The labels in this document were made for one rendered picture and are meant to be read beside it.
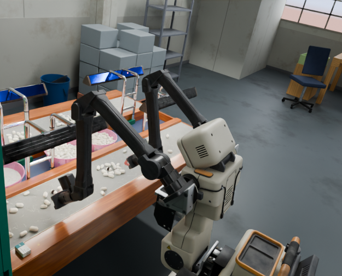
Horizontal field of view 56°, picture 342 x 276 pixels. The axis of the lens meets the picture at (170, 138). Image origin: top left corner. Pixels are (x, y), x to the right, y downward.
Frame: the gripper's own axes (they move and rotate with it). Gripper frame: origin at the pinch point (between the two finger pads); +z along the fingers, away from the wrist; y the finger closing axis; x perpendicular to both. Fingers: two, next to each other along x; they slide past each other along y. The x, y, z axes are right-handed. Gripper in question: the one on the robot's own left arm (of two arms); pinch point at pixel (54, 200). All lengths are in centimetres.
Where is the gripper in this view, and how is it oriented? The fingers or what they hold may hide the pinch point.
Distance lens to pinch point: 167.4
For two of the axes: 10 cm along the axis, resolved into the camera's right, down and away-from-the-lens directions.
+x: 3.8, 9.2, 0.4
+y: -6.0, 2.8, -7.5
